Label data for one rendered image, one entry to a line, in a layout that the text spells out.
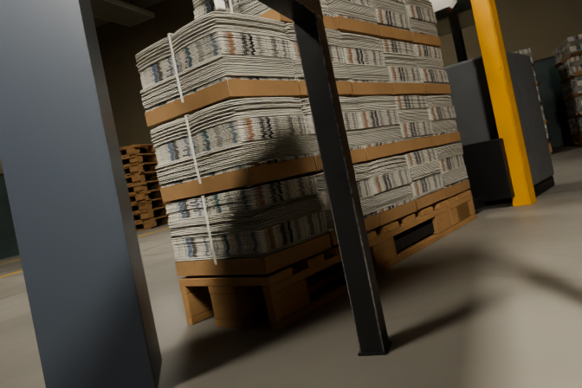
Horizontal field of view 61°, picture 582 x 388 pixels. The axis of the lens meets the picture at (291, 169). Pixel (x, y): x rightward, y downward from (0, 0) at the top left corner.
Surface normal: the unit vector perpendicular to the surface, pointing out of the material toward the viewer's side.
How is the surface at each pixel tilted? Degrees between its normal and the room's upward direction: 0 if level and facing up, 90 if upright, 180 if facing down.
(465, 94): 90
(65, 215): 90
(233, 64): 90
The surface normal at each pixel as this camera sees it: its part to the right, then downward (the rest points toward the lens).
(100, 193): 0.20, -0.05
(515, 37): -0.37, 0.07
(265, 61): 0.75, -0.15
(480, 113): -0.63, 0.12
